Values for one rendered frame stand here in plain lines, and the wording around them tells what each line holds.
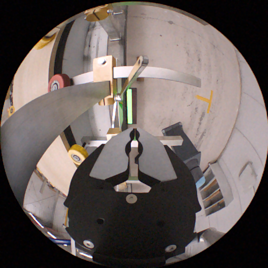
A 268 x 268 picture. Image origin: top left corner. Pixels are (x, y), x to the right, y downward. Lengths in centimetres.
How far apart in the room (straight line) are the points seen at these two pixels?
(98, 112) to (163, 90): 83
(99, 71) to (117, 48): 22
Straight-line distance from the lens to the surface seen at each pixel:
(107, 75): 23
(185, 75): 27
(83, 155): 33
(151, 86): 111
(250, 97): 275
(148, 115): 119
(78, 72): 51
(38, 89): 38
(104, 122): 55
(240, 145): 270
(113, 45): 45
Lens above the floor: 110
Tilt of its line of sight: 57 degrees down
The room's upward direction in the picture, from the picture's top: 179 degrees clockwise
